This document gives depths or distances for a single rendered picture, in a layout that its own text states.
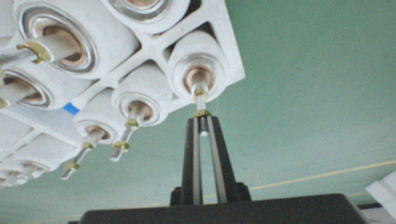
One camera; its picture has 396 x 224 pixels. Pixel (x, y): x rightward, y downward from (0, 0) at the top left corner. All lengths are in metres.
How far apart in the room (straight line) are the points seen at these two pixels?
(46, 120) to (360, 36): 1.00
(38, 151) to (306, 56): 0.89
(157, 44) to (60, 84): 0.17
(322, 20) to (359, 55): 0.23
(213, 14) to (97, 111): 0.26
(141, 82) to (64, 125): 0.39
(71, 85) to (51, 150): 0.31
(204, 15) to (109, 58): 0.15
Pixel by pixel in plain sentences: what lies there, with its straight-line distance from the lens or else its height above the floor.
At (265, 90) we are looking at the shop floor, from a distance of 0.56.
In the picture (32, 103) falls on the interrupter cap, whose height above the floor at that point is 0.25.
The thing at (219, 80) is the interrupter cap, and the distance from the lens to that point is 0.18.
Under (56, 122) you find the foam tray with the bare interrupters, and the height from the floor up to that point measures 0.15.
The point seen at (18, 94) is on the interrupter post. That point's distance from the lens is 0.30.
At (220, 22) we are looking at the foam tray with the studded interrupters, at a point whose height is 0.18.
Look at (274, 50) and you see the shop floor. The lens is 0.50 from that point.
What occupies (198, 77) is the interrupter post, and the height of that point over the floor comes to 0.26.
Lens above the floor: 0.41
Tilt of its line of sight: 48 degrees down
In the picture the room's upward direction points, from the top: 177 degrees clockwise
